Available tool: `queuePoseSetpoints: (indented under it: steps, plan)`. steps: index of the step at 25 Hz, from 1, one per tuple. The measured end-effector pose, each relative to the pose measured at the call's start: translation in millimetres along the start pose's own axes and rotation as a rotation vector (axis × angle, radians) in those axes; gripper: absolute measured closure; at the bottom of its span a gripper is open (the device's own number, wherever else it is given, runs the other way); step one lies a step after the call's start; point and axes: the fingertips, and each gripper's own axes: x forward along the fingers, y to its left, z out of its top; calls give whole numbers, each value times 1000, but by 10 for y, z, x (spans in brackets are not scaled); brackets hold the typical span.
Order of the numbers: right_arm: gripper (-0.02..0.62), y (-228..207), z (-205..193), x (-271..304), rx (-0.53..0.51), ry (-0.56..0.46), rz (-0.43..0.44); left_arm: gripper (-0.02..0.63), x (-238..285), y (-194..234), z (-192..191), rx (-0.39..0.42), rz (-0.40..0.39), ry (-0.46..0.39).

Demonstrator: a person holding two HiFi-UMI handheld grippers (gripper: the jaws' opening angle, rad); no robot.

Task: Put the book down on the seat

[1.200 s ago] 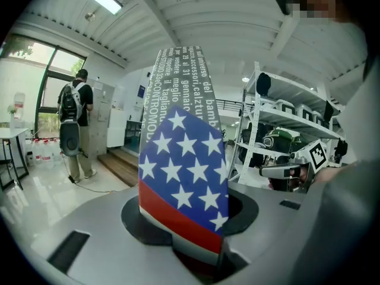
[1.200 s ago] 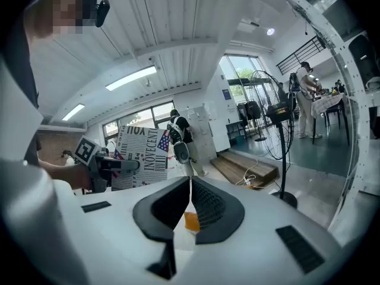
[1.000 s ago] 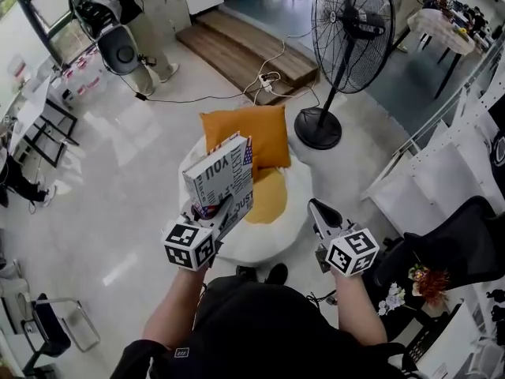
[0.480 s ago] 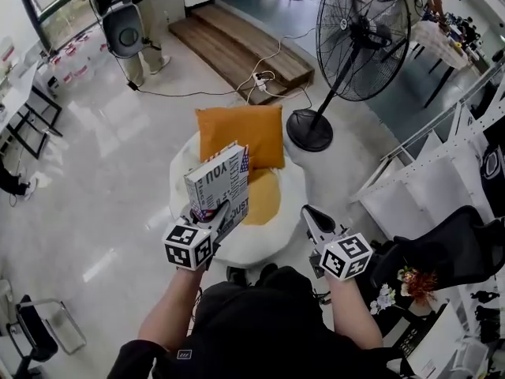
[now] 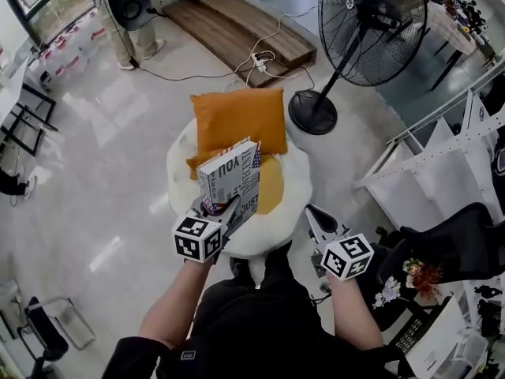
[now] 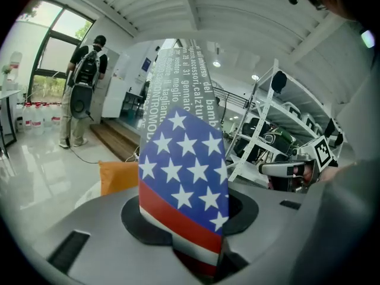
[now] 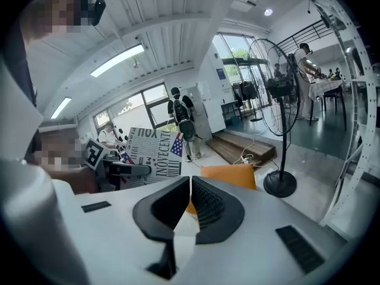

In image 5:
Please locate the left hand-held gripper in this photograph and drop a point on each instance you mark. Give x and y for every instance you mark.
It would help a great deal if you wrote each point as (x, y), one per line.
(189, 247)

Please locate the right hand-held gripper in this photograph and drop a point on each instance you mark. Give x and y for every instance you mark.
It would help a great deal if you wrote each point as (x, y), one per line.
(347, 259)

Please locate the stars and stripes book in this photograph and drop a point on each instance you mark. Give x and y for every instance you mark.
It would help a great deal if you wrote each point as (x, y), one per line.
(229, 172)

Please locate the white round fluffy chair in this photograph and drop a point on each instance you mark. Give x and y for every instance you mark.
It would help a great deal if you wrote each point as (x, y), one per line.
(276, 219)

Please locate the person's right forearm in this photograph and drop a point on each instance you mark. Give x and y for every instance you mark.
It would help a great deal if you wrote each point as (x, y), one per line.
(355, 314)

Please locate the person's left forearm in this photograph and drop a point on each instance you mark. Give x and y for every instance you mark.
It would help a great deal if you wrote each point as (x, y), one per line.
(173, 306)

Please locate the small orange cushion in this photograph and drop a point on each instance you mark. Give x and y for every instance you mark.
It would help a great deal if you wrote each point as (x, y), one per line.
(197, 164)

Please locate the person's right shoe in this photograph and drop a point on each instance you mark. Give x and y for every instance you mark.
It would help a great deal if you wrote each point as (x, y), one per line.
(281, 257)

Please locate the person's shoe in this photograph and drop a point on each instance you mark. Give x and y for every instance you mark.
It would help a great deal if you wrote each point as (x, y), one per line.
(241, 271)
(281, 257)

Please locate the person's left shoe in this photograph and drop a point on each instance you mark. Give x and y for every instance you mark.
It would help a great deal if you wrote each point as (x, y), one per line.
(241, 271)

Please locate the large orange cushion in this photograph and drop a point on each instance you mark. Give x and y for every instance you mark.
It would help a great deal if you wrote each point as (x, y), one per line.
(236, 121)

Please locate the white flower bunch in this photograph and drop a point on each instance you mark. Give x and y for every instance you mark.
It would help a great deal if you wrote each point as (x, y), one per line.
(388, 292)

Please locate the orange dried plant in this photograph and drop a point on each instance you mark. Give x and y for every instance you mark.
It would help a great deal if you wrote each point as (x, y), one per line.
(428, 280)

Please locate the person's black clothing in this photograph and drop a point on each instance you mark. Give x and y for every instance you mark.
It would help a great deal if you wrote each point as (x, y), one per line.
(260, 330)

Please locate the black office chair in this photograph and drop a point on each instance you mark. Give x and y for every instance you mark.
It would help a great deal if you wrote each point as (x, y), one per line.
(453, 243)

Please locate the black keyboard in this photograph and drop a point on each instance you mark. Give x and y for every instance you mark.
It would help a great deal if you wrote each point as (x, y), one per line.
(410, 336)

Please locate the white power strip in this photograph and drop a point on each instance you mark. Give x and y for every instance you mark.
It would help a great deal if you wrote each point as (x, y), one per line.
(261, 64)

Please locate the white metal shelf rack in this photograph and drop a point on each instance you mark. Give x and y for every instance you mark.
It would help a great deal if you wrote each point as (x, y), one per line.
(453, 144)

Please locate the white paper booklet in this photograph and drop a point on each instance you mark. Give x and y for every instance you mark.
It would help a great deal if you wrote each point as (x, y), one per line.
(438, 342)

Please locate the wooden steps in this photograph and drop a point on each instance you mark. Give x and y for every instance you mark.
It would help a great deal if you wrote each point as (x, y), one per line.
(221, 22)

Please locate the black device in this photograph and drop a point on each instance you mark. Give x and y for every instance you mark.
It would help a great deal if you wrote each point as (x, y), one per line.
(489, 314)

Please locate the cluster of red-label water bottles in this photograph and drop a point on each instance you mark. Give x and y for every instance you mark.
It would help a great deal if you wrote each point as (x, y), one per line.
(75, 49)

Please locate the black standing fan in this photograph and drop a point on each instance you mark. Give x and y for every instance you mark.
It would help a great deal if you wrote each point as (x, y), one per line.
(375, 14)

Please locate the black round case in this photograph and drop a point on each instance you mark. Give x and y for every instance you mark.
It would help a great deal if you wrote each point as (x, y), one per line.
(130, 4)

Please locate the white plastic bag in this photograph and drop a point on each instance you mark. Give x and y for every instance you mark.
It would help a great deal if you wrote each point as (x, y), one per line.
(10, 302)

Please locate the white table black legs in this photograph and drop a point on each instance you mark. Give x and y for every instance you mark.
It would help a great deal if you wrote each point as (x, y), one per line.
(12, 89)

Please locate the white cluttered table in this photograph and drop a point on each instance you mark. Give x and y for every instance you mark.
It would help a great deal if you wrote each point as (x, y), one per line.
(450, 22)

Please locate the black framed window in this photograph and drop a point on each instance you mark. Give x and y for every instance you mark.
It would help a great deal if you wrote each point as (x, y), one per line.
(23, 2)

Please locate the black folding chair chrome frame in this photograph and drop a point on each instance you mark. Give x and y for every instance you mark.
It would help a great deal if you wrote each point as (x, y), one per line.
(43, 330)

